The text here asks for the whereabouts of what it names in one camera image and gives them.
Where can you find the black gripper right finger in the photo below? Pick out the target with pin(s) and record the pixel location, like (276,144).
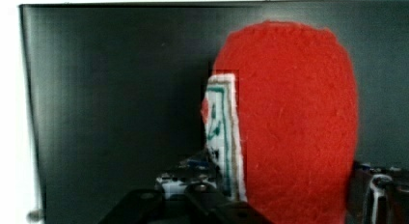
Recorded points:
(377,195)

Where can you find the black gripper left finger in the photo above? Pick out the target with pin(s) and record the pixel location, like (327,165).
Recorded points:
(196,168)

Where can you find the black toaster oven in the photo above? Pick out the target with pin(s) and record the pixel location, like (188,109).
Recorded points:
(115,89)

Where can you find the red plush ketchup bottle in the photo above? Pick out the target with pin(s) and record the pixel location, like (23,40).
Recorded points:
(280,114)

